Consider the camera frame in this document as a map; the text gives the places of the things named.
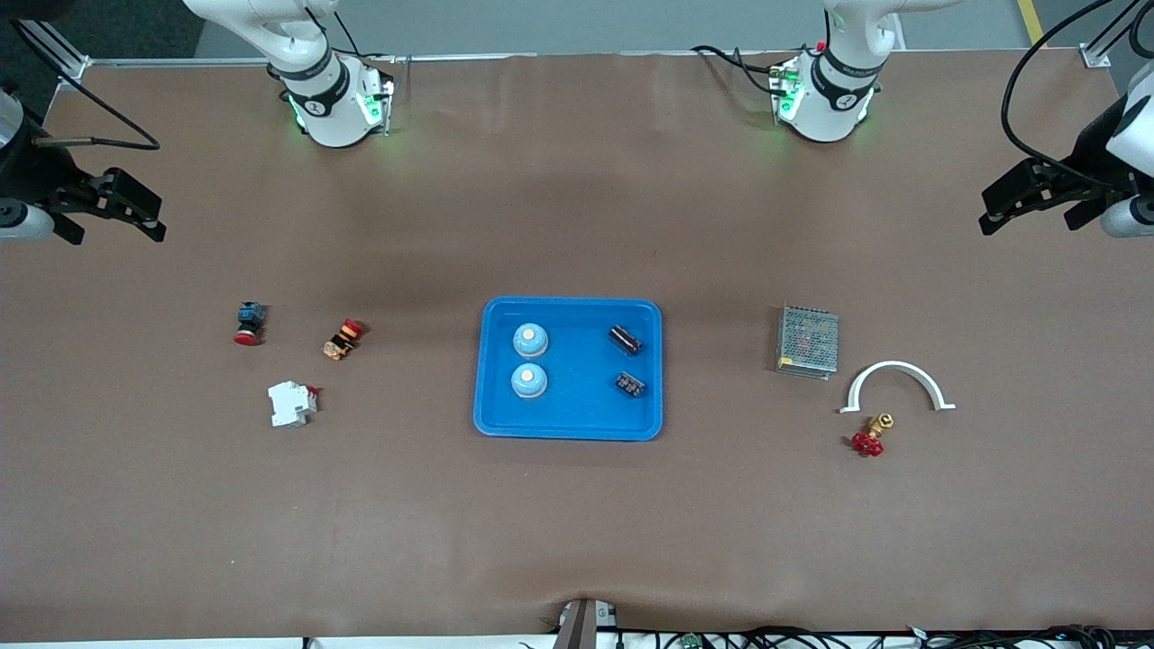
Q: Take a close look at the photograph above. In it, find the blue plastic tray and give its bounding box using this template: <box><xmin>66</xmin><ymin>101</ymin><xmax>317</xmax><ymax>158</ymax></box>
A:
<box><xmin>473</xmin><ymin>297</ymin><xmax>664</xmax><ymax>442</ymax></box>

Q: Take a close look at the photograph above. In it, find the brass valve with red handle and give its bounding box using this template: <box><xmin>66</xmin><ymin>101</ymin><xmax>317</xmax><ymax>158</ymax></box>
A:
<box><xmin>851</xmin><ymin>414</ymin><xmax>895</xmax><ymax>458</ymax></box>

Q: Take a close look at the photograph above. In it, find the brown table cover mat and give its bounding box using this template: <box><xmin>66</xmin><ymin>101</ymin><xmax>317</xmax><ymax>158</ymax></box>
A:
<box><xmin>0</xmin><ymin>50</ymin><xmax>1154</xmax><ymax>643</ymax></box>

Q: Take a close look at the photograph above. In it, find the metal bracket at table edge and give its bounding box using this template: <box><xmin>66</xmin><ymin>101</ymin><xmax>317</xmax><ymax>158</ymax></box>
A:
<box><xmin>552</xmin><ymin>599</ymin><xmax>619</xmax><ymax>649</ymax></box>

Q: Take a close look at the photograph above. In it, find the white arch pipe clamp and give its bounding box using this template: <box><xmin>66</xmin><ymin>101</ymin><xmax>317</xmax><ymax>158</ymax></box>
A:
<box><xmin>839</xmin><ymin>361</ymin><xmax>957</xmax><ymax>415</ymax></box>

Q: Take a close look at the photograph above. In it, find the white circuit breaker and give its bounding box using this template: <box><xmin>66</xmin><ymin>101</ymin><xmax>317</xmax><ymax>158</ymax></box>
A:
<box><xmin>268</xmin><ymin>381</ymin><xmax>320</xmax><ymax>428</ymax></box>

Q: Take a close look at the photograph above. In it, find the black cable bundle along edge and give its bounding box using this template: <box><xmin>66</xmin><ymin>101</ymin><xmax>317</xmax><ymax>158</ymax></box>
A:
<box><xmin>618</xmin><ymin>624</ymin><xmax>1154</xmax><ymax>649</ymax></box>

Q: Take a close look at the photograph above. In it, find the yellow and red button switch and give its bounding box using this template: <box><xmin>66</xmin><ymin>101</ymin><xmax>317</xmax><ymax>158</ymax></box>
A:
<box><xmin>323</xmin><ymin>319</ymin><xmax>367</xmax><ymax>361</ymax></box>

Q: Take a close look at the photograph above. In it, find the metal mesh power supply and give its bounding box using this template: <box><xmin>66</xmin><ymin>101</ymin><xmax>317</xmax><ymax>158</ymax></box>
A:
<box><xmin>776</xmin><ymin>305</ymin><xmax>839</xmax><ymax>380</ymax></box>

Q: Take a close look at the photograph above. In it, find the black base cable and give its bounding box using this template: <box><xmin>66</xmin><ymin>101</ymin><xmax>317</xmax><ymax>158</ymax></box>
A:
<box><xmin>691</xmin><ymin>43</ymin><xmax>787</xmax><ymax>96</ymax></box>

